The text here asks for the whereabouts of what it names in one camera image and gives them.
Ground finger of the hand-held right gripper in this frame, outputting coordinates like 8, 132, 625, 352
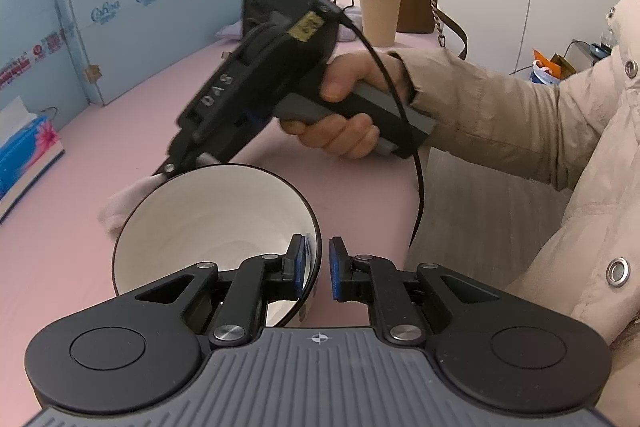
150, 142, 198, 180

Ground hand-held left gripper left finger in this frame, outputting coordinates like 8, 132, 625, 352
120, 234, 308, 345

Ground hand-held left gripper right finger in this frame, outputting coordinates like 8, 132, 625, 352
327, 236, 506, 345

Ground white bowl with dark rim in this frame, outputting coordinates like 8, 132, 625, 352
111, 163, 323, 328

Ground white tissue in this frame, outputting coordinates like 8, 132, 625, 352
97, 172, 166, 233

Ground person's right forearm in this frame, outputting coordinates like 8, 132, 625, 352
387, 49, 621, 195

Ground person's right hand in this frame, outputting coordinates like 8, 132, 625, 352
279, 51, 416, 160

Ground plain blue cardboard panel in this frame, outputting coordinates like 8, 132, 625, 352
47, 0, 266, 106

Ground blue floral tissue box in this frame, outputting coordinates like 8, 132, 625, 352
0, 96, 66, 223

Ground person's grey trousers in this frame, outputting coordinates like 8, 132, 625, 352
407, 147, 568, 293

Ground brown paper cup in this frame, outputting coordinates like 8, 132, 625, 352
357, 0, 403, 48

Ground blue cardboard panel red tape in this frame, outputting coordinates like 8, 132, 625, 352
0, 0, 93, 132

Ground person's beige coat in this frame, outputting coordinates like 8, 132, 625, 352
500, 0, 640, 427

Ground colourful shopping bag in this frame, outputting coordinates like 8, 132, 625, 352
529, 48, 578, 86

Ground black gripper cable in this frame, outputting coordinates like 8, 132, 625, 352
310, 0, 426, 253

